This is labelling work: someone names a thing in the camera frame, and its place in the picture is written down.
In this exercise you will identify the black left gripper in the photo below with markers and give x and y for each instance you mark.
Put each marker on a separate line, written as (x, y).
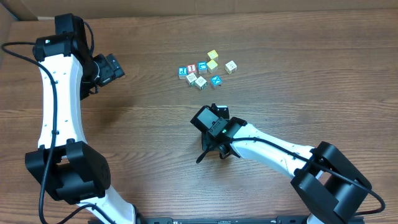
(115, 66)

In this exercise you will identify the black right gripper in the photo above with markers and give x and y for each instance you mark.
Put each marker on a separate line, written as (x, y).
(216, 107)

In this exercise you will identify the blue X letter block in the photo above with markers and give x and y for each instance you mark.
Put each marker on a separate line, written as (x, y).
(216, 81)

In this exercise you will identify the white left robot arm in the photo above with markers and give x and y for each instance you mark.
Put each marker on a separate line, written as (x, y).
(67, 168)

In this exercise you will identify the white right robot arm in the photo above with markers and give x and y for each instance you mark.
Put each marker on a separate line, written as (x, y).
(330, 186)

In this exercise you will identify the wooden O block green side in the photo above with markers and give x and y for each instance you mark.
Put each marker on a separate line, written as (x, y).
(201, 83)

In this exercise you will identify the wooden W block green side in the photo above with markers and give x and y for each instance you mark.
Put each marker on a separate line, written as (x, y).
(191, 78)

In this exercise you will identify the yellow block near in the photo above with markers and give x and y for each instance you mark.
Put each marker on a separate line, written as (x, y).
(212, 66)

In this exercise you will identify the blue J letter block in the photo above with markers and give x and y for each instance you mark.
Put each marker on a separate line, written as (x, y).
(202, 67)

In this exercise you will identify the red I letter block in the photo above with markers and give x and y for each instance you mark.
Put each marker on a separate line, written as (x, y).
(192, 68)

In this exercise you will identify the wooden block yellow side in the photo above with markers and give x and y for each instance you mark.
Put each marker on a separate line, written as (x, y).
(230, 67)

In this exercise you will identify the blue P letter block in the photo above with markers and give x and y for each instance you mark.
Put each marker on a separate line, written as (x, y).
(182, 72)

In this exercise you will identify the yellow block far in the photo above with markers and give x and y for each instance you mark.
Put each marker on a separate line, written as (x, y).
(213, 55)

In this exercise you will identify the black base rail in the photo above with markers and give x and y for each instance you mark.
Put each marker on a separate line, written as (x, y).
(297, 219)

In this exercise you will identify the brown cardboard wall panel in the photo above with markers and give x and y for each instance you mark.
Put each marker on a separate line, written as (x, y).
(28, 10)

